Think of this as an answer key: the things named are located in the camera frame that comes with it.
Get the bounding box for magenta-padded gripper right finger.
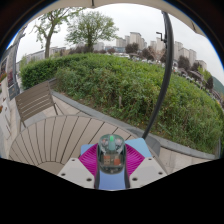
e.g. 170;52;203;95
124;143;168;189

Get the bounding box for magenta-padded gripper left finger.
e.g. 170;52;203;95
57;143;101;190

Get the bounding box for transparent green computer mouse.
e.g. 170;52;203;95
96;133;127;176

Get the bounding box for blue square mouse pad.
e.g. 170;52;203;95
79;137;153;191

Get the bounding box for grey umbrella pole base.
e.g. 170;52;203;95
143;133;162;158

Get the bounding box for brown slatted wooden chair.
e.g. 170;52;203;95
14;79;64;129

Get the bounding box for black curved umbrella pole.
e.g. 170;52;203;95
141;10;175;141

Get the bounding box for tall grey sign pillar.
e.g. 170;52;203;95
5;29;27;101

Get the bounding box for distant apartment buildings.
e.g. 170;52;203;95
24;31;214;81

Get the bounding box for bare-trunked tall tree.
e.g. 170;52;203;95
31;6;84;60

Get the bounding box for round leafy green tree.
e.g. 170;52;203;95
64;10;119;54

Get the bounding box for beige umbrella canopy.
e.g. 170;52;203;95
39;0;204;38

